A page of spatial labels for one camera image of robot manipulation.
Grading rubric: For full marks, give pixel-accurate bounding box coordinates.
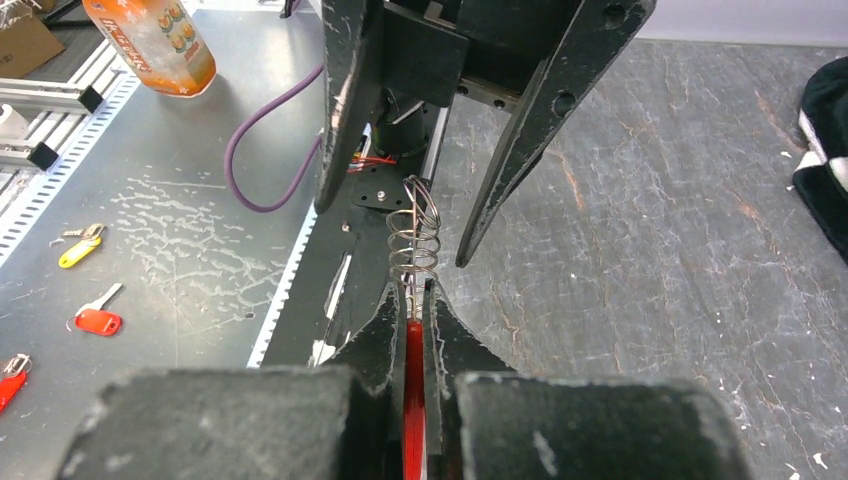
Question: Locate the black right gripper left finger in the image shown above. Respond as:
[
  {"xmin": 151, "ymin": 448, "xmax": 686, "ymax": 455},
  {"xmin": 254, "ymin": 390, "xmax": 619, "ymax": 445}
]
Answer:
[{"xmin": 56, "ymin": 284, "xmax": 402, "ymax": 479}]

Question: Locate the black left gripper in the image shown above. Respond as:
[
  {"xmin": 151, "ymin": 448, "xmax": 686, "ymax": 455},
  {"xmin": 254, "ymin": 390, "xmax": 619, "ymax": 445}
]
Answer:
[{"xmin": 314, "ymin": 0, "xmax": 656, "ymax": 268}]

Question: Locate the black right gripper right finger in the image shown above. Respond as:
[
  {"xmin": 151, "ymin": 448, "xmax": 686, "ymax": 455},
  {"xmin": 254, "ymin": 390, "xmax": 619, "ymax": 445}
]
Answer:
[{"xmin": 422, "ymin": 280, "xmax": 752, "ymax": 479}]

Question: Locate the silver split keyring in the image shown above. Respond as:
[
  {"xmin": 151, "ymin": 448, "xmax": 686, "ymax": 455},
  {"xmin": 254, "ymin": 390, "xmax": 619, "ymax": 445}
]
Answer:
[{"xmin": 386, "ymin": 175, "xmax": 442, "ymax": 288}]

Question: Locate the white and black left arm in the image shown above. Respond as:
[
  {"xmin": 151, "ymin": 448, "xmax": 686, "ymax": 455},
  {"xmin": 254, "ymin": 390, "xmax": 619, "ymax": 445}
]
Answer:
[{"xmin": 315, "ymin": 0, "xmax": 655, "ymax": 267}]

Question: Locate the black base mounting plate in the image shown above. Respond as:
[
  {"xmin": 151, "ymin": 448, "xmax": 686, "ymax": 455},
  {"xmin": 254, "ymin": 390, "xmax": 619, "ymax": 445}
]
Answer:
[{"xmin": 261, "ymin": 105, "xmax": 452, "ymax": 369}]

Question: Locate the red tagged key lower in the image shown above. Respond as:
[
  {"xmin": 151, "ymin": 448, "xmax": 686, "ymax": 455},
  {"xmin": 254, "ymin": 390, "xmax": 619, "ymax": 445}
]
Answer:
[{"xmin": 65, "ymin": 282, "xmax": 123, "ymax": 337}]

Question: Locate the red tagged key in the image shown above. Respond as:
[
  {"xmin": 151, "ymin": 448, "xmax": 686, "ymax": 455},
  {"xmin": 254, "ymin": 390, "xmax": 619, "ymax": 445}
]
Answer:
[
  {"xmin": 65, "ymin": 282, "xmax": 123, "ymax": 337},
  {"xmin": 0, "ymin": 353, "xmax": 32, "ymax": 412}
]

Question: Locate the yellow tagged key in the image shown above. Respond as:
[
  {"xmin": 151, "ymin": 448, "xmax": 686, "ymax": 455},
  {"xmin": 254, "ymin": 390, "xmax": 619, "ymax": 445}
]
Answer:
[{"xmin": 58, "ymin": 223, "xmax": 107, "ymax": 269}]

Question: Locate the orange labelled bottle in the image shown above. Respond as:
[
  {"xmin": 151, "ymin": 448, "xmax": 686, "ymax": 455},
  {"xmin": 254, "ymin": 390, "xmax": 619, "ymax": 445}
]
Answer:
[{"xmin": 82, "ymin": 0, "xmax": 217, "ymax": 98}]

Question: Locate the red tagged key far left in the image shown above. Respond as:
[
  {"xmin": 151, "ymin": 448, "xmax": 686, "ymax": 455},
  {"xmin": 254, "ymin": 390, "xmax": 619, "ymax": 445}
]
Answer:
[{"xmin": 0, "ymin": 353, "xmax": 32, "ymax": 412}]

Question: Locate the black white checkered cloth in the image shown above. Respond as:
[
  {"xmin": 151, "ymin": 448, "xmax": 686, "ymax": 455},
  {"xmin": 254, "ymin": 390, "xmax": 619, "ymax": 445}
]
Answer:
[{"xmin": 792, "ymin": 57, "xmax": 847, "ymax": 259}]

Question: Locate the cardboard box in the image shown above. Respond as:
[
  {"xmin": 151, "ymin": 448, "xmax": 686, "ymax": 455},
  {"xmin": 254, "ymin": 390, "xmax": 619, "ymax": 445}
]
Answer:
[{"xmin": 1, "ymin": 0, "xmax": 65, "ymax": 79}]

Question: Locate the white slotted cable duct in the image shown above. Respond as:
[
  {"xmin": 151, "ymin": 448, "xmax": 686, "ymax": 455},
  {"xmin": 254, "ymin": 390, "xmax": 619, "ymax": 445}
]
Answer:
[{"xmin": 246, "ymin": 206, "xmax": 317, "ymax": 369}]

